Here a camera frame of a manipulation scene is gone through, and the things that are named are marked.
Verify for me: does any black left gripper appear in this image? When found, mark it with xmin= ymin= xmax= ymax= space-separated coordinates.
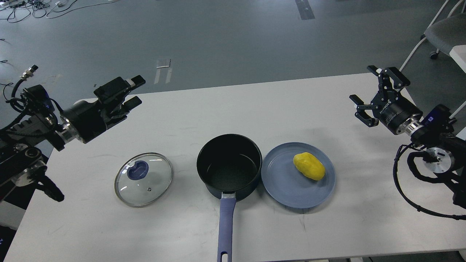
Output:
xmin=60 ymin=75 xmax=146 ymax=144

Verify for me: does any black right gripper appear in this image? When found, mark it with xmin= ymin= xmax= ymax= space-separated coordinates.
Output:
xmin=349 ymin=65 xmax=423 ymax=136

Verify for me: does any glass lid with blue knob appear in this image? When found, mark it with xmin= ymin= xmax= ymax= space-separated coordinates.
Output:
xmin=114 ymin=152 xmax=174 ymax=208

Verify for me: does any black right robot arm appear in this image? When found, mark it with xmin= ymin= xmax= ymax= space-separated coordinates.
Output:
xmin=349 ymin=65 xmax=466 ymax=220

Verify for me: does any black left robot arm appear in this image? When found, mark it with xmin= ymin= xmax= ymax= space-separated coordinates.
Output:
xmin=1 ymin=65 xmax=146 ymax=202

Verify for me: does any grey office chair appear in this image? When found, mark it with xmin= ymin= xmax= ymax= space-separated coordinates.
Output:
xmin=401 ymin=3 xmax=465 ymax=120

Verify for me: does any blue plate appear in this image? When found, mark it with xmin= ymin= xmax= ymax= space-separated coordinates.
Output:
xmin=261 ymin=142 xmax=336 ymax=209

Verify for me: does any dark blue saucepan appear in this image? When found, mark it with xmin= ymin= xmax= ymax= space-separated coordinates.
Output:
xmin=196 ymin=133 xmax=262 ymax=262

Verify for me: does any black cable on floor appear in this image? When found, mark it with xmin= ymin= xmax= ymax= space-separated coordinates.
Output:
xmin=0 ymin=38 xmax=15 ymax=100

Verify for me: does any bundle of floor cables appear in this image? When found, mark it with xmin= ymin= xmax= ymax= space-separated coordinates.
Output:
xmin=0 ymin=0 xmax=119 ymax=23

